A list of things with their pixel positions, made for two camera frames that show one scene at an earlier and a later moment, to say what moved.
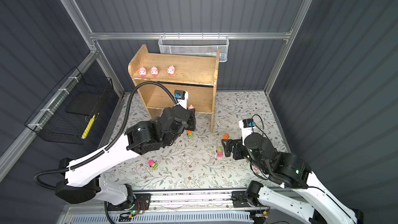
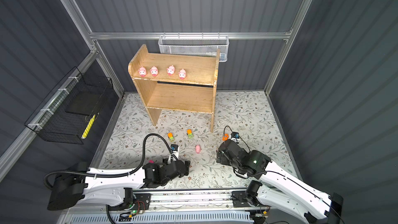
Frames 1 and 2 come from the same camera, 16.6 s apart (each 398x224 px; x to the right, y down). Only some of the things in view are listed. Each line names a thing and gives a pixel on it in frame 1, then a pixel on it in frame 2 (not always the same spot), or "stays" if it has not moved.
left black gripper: x=190 y=121 -> x=187 y=167
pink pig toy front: x=171 y=70 stays
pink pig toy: x=142 y=71 stays
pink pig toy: x=154 y=71 stays
